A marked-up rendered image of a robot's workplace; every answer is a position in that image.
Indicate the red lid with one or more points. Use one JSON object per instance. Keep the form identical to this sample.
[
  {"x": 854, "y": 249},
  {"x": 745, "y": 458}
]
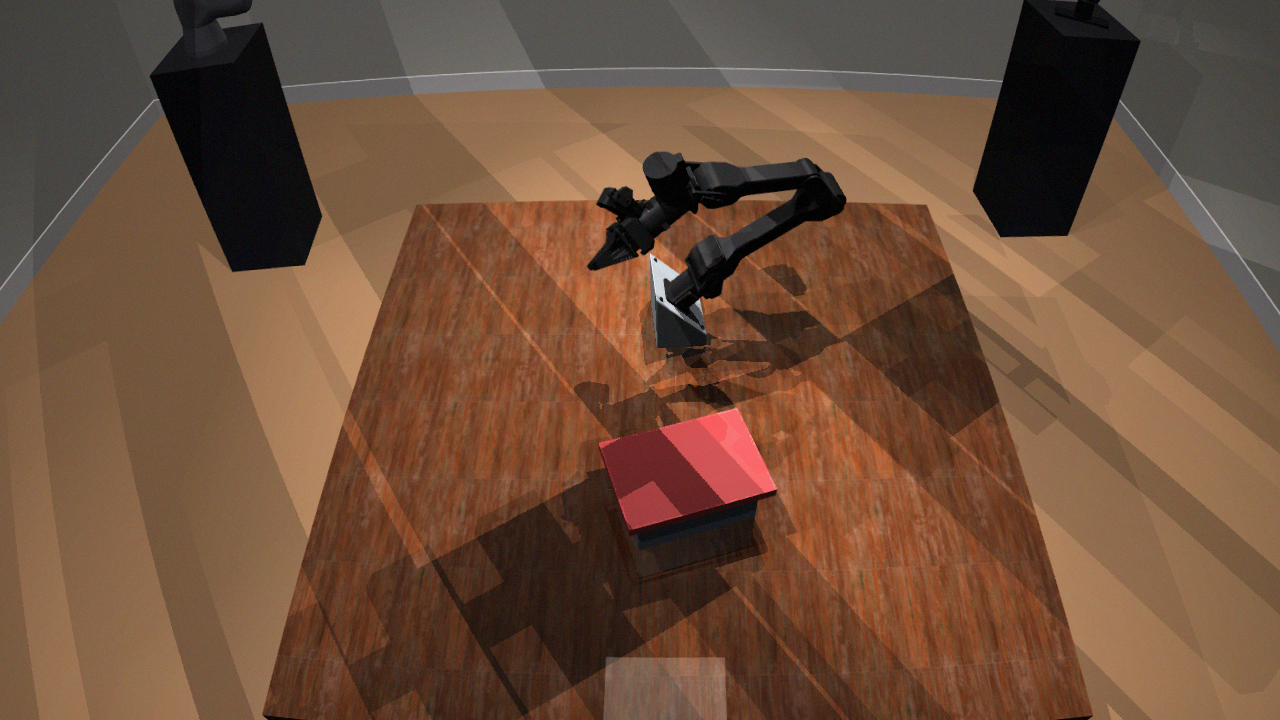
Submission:
[{"x": 685, "y": 471}]

